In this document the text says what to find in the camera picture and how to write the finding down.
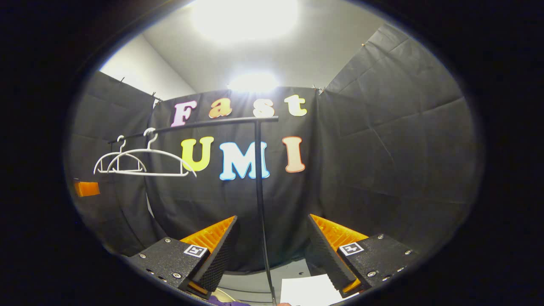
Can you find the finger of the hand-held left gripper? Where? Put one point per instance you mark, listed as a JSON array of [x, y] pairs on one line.
[[87, 189]]

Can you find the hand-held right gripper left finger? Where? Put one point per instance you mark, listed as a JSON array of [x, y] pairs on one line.
[[219, 263]]

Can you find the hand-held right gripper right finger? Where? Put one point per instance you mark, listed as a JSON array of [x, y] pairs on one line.
[[325, 259]]

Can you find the cream laundry hamper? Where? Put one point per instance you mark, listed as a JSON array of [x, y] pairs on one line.
[[225, 294]]

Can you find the purple knit cardigan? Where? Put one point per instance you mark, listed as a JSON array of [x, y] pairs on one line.
[[229, 303]]

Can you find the white plastic hanger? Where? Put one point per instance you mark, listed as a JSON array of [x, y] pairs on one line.
[[148, 174], [121, 171]]

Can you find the black metal clothes rack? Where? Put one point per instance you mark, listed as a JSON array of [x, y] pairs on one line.
[[225, 123]]

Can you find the white box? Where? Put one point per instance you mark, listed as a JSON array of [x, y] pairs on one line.
[[308, 292]]

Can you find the black backdrop cloth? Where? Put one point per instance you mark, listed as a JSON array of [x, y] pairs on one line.
[[382, 170]]

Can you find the ceiling light panel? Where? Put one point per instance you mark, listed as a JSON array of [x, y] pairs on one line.
[[253, 82]]

